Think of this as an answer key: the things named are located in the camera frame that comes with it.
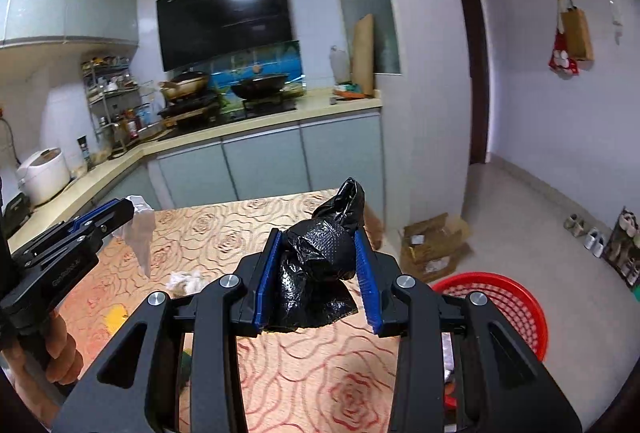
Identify metal spice rack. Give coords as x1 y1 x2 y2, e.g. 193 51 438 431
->
81 56 156 158

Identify red hanging decoration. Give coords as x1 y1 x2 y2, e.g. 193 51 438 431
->
548 30 581 76

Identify person's left hand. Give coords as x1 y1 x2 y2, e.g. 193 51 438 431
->
0 310 84 386

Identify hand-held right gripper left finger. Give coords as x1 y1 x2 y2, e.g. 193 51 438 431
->
50 228 283 433

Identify golden frying pan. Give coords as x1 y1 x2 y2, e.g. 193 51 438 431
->
159 71 211 102

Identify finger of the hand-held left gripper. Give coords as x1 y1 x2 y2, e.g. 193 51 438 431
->
45 213 137 266
10 198 136 264

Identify dark wooden door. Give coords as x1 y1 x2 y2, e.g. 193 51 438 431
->
448 0 491 164

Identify brown paper bag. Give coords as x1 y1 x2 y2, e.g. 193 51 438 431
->
560 8 595 62

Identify wooden cutting board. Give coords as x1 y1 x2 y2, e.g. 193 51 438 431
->
351 14 376 96

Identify shoe rack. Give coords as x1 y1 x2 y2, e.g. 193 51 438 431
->
602 207 640 290

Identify red plastic mesh basket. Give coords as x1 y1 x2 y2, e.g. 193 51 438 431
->
431 272 549 414

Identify black gas stove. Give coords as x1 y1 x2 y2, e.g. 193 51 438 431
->
157 93 301 126

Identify crumpled white tissue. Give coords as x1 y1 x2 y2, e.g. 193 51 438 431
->
165 269 206 297

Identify black wok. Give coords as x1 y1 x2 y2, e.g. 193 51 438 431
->
229 73 291 102

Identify black plastic bag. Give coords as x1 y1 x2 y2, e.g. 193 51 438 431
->
260 177 369 334

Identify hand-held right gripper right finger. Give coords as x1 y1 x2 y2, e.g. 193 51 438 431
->
352 232 583 433

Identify clear plastic bottle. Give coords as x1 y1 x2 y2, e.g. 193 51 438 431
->
329 45 351 85

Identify grey kitchen counter cabinets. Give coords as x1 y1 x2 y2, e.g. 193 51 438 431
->
7 90 386 254

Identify small black appliance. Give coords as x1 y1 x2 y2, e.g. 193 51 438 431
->
1 193 34 225

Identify rose-patterned tablecloth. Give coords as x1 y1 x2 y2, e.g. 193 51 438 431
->
50 189 401 433

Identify white plastic bag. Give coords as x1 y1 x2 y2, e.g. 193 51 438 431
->
112 195 157 279

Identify white rice cooker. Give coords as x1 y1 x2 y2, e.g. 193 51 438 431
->
15 148 73 208

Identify scenic backsplash panel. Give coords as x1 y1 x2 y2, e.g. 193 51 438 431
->
207 40 302 96

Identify open cardboard box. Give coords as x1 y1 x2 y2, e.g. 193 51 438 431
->
400 213 473 284

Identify white wall fixture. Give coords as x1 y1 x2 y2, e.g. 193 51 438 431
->
605 0 625 46

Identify black power cable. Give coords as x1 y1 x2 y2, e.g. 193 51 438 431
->
0 117 22 164

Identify pair of white shoes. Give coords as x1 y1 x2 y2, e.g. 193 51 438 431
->
585 227 609 257

